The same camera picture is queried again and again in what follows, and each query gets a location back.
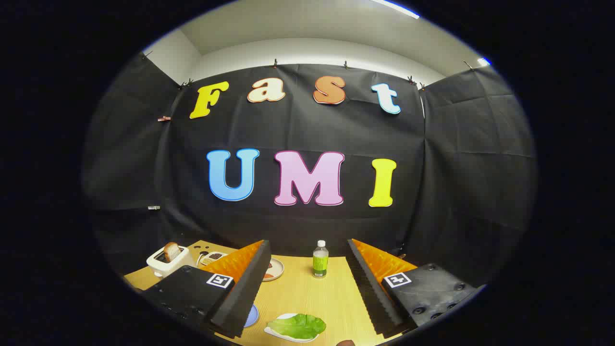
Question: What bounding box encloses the green lettuce leaf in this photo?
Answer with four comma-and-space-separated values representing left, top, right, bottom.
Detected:
267, 313, 327, 341

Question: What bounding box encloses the white square dish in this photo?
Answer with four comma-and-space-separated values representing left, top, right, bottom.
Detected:
263, 313, 320, 343

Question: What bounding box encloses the round white plate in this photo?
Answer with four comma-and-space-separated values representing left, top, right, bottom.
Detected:
262, 258, 285, 282

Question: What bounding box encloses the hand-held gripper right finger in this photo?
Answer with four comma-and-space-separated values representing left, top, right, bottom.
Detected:
347, 239, 481, 337

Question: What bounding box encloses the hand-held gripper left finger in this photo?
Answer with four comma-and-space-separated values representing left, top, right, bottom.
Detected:
142, 240, 272, 339

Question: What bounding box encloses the clear bottle with green label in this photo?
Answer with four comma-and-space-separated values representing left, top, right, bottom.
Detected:
312, 240, 330, 279

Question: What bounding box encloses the black backdrop cloth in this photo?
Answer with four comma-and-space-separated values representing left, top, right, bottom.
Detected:
82, 52, 538, 289

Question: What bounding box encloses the white toaster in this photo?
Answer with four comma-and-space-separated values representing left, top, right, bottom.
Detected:
146, 244, 197, 278

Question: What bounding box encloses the white divided bean tray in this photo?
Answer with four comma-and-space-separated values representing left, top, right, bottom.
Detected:
199, 251, 228, 266

